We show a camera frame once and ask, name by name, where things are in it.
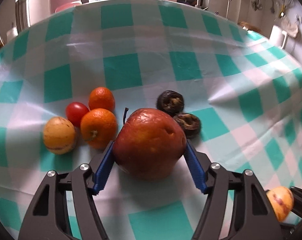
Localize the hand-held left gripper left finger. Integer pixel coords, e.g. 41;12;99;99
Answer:
18;141;114;240

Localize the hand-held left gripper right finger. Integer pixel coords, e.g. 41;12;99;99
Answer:
185;139;283;240

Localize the striped yellow pepino melon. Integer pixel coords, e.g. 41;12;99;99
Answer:
266;186;294;222

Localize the large orange with stem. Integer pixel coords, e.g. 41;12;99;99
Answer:
80;108;118;149

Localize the dark water chestnut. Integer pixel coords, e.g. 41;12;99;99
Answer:
157;90;185;117
173;113;201;139

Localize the large dark red apple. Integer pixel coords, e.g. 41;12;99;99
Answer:
113;107;187;180

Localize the plain yellow pepino melon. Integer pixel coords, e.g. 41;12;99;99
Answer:
43;117;76;155

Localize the red tomato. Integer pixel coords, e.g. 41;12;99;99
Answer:
66;102;89;127

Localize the small orange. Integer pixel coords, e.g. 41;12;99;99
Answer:
88;87;116;112

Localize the green white checked tablecloth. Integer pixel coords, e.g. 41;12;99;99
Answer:
0;0;302;240

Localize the wooden basket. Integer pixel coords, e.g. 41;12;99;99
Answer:
238;21;263;33

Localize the white mug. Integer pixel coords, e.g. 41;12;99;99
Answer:
269;25;288;49

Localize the white cup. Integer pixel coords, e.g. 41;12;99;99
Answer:
6;27;18;43

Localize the pink bowl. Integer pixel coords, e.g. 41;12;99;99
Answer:
55;1;83;13

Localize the hanging white cloth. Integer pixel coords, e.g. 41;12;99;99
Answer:
281;15;301;38

